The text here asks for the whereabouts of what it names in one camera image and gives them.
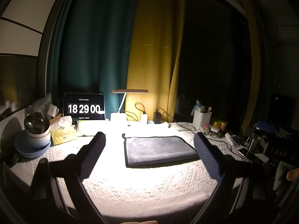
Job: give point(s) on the blue plate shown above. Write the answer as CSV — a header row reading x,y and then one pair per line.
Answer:
x,y
24,148

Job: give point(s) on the white knitted tablecloth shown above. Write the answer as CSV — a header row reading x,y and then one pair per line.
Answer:
x,y
119,192

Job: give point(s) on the white desk lamp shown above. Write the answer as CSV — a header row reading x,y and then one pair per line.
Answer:
x,y
117,116

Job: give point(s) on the yellow curtain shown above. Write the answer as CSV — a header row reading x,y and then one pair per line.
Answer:
x,y
154,56

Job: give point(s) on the white small bottle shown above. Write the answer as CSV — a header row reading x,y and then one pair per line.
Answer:
x,y
231,139

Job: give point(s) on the grey folded towel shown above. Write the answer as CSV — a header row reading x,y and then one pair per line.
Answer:
x,y
157,151

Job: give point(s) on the white woven basket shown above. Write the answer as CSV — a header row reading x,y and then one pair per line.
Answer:
x,y
200,119

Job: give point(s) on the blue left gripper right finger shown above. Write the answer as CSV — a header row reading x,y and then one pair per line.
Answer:
x,y
215,162

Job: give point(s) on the smartphone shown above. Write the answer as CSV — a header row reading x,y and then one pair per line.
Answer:
x,y
245,153

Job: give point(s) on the white power adapter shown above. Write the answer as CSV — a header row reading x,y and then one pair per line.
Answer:
x,y
143,118

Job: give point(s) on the teal curtain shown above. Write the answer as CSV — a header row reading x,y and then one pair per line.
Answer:
x,y
90,48

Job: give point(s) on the gold small jar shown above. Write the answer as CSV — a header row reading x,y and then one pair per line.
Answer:
x,y
221,125

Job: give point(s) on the black tablet clock display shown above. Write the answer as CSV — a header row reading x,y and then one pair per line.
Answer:
x,y
83,106

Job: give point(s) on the black power adapter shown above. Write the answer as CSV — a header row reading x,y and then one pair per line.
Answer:
x,y
157,117

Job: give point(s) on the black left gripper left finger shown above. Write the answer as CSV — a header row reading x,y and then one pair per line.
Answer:
x,y
81,163

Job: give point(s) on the yellow tissue box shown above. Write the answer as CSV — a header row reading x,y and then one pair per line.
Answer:
x,y
62,130

